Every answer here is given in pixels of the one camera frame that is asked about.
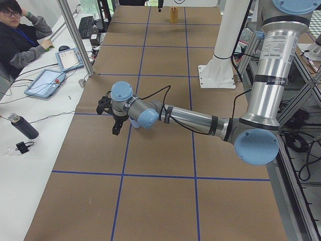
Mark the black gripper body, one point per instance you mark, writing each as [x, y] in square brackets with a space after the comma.
[118, 119]

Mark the white camera mast pillar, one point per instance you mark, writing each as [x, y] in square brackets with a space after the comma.
[218, 73]

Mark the seated person in hoodie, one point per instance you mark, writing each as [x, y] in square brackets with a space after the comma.
[23, 37]

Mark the near teach pendant tablet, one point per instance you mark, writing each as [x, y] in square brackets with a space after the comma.
[45, 84]

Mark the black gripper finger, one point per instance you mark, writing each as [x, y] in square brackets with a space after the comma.
[116, 128]
[160, 4]

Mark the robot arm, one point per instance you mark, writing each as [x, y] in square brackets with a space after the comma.
[253, 135]

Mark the blue plastic cup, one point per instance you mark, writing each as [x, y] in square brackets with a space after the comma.
[134, 123]

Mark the black box on desk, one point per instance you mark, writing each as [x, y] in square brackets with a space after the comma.
[95, 39]

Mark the small black adapter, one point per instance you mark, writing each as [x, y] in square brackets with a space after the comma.
[23, 147]

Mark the black water bottle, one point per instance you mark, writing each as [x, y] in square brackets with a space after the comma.
[23, 126]

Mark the far teach pendant tablet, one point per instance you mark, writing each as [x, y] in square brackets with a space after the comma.
[69, 60]

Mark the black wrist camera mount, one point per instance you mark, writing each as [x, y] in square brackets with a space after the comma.
[104, 104]

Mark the teach pendant tablet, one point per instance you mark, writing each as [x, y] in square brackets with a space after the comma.
[45, 84]
[69, 60]

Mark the black computer mouse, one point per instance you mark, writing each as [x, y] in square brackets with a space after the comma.
[63, 48]

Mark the bamboo chopstick holder cup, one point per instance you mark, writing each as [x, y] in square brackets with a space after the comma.
[173, 15]

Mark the aluminium frame post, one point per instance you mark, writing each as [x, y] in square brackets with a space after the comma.
[73, 30]

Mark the black keyboard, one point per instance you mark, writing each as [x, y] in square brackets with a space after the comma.
[85, 27]

